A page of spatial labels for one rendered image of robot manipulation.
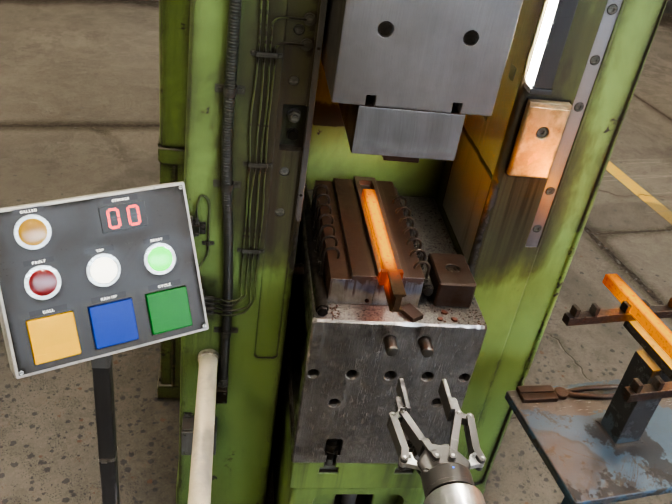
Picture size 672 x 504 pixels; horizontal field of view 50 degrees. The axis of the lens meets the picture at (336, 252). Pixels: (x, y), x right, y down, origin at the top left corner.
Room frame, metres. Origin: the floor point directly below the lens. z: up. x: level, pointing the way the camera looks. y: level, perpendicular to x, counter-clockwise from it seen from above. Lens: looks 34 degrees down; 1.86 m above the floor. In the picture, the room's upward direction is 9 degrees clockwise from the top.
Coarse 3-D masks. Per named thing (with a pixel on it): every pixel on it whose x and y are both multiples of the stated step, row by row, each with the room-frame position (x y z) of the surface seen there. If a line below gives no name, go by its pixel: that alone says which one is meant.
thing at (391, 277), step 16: (368, 192) 1.56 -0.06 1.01; (368, 208) 1.48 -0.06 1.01; (384, 224) 1.42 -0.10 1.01; (384, 240) 1.35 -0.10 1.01; (384, 256) 1.29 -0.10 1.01; (384, 272) 1.22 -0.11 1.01; (400, 272) 1.23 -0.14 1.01; (384, 288) 1.21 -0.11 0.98; (400, 288) 1.16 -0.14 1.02; (400, 304) 1.15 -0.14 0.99
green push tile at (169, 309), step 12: (180, 288) 1.03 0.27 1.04; (156, 300) 0.99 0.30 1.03; (168, 300) 1.00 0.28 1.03; (180, 300) 1.01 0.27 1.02; (156, 312) 0.98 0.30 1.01; (168, 312) 0.99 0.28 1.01; (180, 312) 1.00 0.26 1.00; (156, 324) 0.97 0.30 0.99; (168, 324) 0.98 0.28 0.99; (180, 324) 0.99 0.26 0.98
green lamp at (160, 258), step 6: (150, 252) 1.03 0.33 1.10; (156, 252) 1.04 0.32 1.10; (162, 252) 1.04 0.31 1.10; (168, 252) 1.05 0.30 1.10; (150, 258) 1.03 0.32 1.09; (156, 258) 1.03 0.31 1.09; (162, 258) 1.04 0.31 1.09; (168, 258) 1.04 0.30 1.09; (150, 264) 1.02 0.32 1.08; (156, 264) 1.03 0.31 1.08; (162, 264) 1.03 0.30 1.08; (168, 264) 1.04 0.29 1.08; (156, 270) 1.02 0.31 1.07; (162, 270) 1.03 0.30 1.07
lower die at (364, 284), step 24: (336, 192) 1.56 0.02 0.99; (360, 192) 1.56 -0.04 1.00; (384, 192) 1.60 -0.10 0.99; (336, 216) 1.47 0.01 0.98; (360, 216) 1.47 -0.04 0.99; (384, 216) 1.47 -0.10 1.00; (360, 240) 1.36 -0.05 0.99; (336, 264) 1.27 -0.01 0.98; (360, 264) 1.27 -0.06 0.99; (408, 264) 1.29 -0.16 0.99; (336, 288) 1.22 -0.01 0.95; (360, 288) 1.23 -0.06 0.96; (408, 288) 1.25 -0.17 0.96
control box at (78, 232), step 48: (144, 192) 1.09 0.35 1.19; (0, 240) 0.93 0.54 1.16; (48, 240) 0.96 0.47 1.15; (96, 240) 1.00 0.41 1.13; (144, 240) 1.04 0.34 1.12; (192, 240) 1.09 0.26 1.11; (0, 288) 0.89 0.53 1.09; (96, 288) 0.96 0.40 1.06; (144, 288) 1.00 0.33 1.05; (192, 288) 1.04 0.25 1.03; (144, 336) 0.96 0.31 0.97
